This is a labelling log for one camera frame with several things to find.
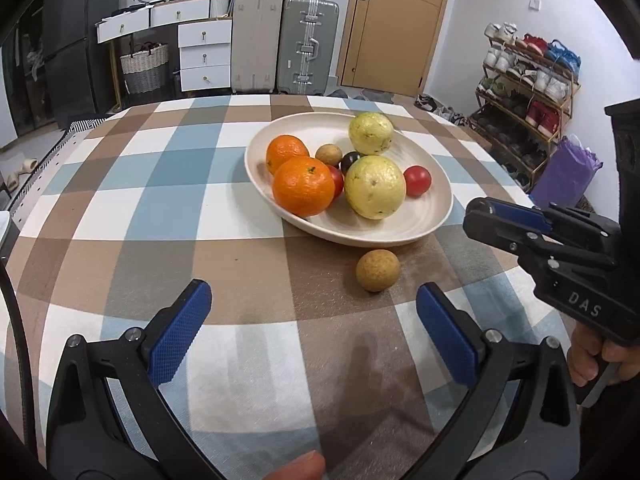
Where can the cream round plate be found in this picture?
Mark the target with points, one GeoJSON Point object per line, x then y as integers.
{"type": "Point", "coordinates": [425, 215]}

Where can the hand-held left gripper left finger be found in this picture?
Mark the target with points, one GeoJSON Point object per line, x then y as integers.
{"type": "Point", "coordinates": [180, 330]}

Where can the person's right hand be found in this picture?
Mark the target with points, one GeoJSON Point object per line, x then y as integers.
{"type": "Point", "coordinates": [582, 360]}

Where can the black cabinet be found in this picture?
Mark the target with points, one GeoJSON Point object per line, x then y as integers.
{"type": "Point", "coordinates": [70, 50]}

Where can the wicker basket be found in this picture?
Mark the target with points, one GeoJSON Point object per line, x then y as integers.
{"type": "Point", "coordinates": [145, 70]}

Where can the pile of loose shoes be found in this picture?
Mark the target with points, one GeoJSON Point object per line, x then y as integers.
{"type": "Point", "coordinates": [440, 107]}

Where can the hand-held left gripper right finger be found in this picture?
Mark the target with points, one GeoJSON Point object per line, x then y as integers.
{"type": "Point", "coordinates": [447, 335]}

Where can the wooden door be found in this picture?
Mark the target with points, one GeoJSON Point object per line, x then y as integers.
{"type": "Point", "coordinates": [395, 25]}

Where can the large yellow-green guava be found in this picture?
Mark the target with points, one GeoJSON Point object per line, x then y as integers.
{"type": "Point", "coordinates": [375, 187]}

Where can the small orange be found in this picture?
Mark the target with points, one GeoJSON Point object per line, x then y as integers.
{"type": "Point", "coordinates": [286, 150]}

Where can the checked tablecloth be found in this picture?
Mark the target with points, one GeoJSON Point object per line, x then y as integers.
{"type": "Point", "coordinates": [150, 240]}

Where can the small yellow-green guava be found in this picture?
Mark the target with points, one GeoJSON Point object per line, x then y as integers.
{"type": "Point", "coordinates": [371, 132]}

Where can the group of assorted sneakers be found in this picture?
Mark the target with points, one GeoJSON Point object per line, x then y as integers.
{"type": "Point", "coordinates": [542, 82]}

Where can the striped cloth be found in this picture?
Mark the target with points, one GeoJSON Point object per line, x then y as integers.
{"type": "Point", "coordinates": [85, 124]}

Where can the person's left hand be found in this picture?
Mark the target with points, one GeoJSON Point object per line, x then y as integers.
{"type": "Point", "coordinates": [300, 467]}

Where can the dark purple fruit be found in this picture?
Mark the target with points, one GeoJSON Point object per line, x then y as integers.
{"type": "Point", "coordinates": [350, 161]}

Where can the silver suitcase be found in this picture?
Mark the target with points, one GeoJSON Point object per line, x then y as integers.
{"type": "Point", "coordinates": [307, 40]}

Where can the white drawer cabinet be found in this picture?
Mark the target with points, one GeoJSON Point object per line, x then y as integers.
{"type": "Point", "coordinates": [205, 55]}

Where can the red tomato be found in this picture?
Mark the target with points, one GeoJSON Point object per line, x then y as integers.
{"type": "Point", "coordinates": [338, 180]}
{"type": "Point", "coordinates": [417, 181]}

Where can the beige slipper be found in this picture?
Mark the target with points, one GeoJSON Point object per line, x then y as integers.
{"type": "Point", "coordinates": [12, 181]}
{"type": "Point", "coordinates": [28, 164]}

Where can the wooden shoe rack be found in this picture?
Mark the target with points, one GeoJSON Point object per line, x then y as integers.
{"type": "Point", "coordinates": [525, 162]}

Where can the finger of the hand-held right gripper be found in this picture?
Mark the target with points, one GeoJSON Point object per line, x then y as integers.
{"type": "Point", "coordinates": [520, 215]}
{"type": "Point", "coordinates": [495, 232]}

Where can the small brown round fruit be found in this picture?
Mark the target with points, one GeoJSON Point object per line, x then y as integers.
{"type": "Point", "coordinates": [328, 154]}

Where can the large orange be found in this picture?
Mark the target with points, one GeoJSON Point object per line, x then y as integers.
{"type": "Point", "coordinates": [302, 187]}

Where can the purple plastic bag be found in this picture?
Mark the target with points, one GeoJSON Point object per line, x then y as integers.
{"type": "Point", "coordinates": [565, 172]}

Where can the large brown round fruit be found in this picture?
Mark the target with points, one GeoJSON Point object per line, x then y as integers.
{"type": "Point", "coordinates": [377, 270]}

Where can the beige suitcase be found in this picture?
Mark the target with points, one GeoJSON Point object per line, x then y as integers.
{"type": "Point", "coordinates": [257, 40]}

